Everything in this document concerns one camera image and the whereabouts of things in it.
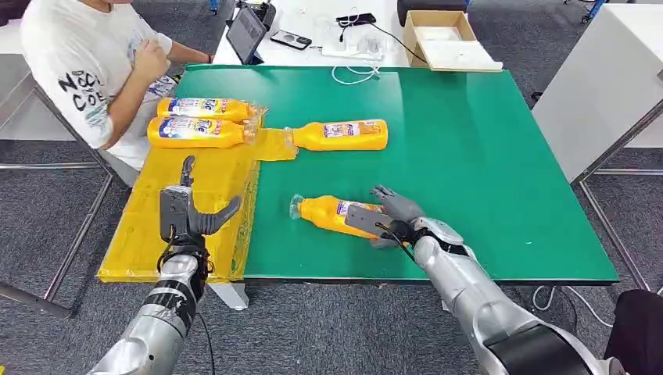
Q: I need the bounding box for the person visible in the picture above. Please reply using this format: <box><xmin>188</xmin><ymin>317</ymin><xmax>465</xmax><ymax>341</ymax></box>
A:
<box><xmin>20</xmin><ymin>0</ymin><xmax>216</xmax><ymax>172</ymax></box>

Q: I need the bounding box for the green table mat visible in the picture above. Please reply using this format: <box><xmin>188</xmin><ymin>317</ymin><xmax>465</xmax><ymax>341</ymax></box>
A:
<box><xmin>173</xmin><ymin>63</ymin><xmax>620</xmax><ymax>284</ymax></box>

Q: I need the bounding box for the cardboard box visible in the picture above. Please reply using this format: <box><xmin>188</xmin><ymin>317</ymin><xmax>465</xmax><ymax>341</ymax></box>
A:
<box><xmin>403</xmin><ymin>10</ymin><xmax>504</xmax><ymax>73</ymax></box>

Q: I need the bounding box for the black smartphone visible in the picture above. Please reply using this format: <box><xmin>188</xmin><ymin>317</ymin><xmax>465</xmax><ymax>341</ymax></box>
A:
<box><xmin>269</xmin><ymin>29</ymin><xmax>313</xmax><ymax>52</ymax></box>

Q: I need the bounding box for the white floor cable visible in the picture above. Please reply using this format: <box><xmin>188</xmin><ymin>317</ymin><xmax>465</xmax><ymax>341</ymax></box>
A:
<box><xmin>532</xmin><ymin>286</ymin><xmax>615</xmax><ymax>328</ymax></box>

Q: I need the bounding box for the white table foot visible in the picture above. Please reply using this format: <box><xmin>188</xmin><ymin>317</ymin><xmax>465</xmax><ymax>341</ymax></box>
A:
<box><xmin>206</xmin><ymin>281</ymin><xmax>249</xmax><ymax>312</ymax></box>

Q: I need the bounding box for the black device with cable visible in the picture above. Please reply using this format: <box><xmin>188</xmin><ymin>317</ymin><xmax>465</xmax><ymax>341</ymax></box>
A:
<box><xmin>335</xmin><ymin>12</ymin><xmax>378</xmax><ymax>28</ymax></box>

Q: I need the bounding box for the black tablet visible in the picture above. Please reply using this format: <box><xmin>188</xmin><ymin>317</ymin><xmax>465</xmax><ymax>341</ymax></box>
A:
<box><xmin>225</xmin><ymin>5</ymin><xmax>267</xmax><ymax>66</ymax></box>

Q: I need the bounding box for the thin black cable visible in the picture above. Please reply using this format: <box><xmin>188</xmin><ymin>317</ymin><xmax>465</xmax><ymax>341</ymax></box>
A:
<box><xmin>368</xmin><ymin>23</ymin><xmax>429</xmax><ymax>65</ymax></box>

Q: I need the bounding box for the yellow plastic sheet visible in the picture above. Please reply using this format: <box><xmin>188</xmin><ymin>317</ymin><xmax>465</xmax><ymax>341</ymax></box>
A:
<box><xmin>96</xmin><ymin>123</ymin><xmax>300</xmax><ymax>284</ymax></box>

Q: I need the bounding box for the white desk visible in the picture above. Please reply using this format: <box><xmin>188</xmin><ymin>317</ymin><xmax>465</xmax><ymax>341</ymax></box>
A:
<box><xmin>212</xmin><ymin>0</ymin><xmax>415</xmax><ymax>68</ymax></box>

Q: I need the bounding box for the white power strip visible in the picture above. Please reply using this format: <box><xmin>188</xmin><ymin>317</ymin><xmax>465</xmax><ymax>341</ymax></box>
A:
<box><xmin>321</xmin><ymin>30</ymin><xmax>387</xmax><ymax>62</ymax></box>

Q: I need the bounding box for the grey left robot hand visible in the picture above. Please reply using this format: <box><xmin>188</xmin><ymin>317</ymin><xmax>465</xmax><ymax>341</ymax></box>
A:
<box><xmin>158</xmin><ymin>155</ymin><xmax>243</xmax><ymax>249</ymax></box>

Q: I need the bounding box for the orange drink bottle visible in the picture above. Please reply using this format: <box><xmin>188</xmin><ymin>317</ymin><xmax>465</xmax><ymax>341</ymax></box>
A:
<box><xmin>283</xmin><ymin>119</ymin><xmax>389</xmax><ymax>152</ymax></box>
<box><xmin>288</xmin><ymin>194</ymin><xmax>387</xmax><ymax>241</ymax></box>
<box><xmin>156</xmin><ymin>97</ymin><xmax>266</xmax><ymax>124</ymax></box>
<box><xmin>146</xmin><ymin>116</ymin><xmax>259</xmax><ymax>150</ymax></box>

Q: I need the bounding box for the person's right hand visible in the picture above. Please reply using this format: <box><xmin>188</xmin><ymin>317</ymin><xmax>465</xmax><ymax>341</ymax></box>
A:
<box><xmin>131</xmin><ymin>38</ymin><xmax>170</xmax><ymax>81</ymax></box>

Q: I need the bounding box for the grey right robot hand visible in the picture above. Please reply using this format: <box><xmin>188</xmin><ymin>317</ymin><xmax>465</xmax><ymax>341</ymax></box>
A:
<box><xmin>343</xmin><ymin>184</ymin><xmax>427</xmax><ymax>251</ymax></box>

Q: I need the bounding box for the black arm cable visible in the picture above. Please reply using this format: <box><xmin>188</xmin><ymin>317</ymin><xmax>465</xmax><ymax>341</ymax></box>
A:
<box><xmin>198</xmin><ymin>312</ymin><xmax>217</xmax><ymax>375</ymax></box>

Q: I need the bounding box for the white looped cable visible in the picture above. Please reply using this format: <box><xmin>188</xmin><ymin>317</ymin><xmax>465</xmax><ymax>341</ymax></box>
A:
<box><xmin>331</xmin><ymin>62</ymin><xmax>382</xmax><ymax>85</ymax></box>

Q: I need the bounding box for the black bag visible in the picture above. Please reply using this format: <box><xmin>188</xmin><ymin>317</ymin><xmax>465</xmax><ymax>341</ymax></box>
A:
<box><xmin>397</xmin><ymin>0</ymin><xmax>470</xmax><ymax>14</ymax></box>

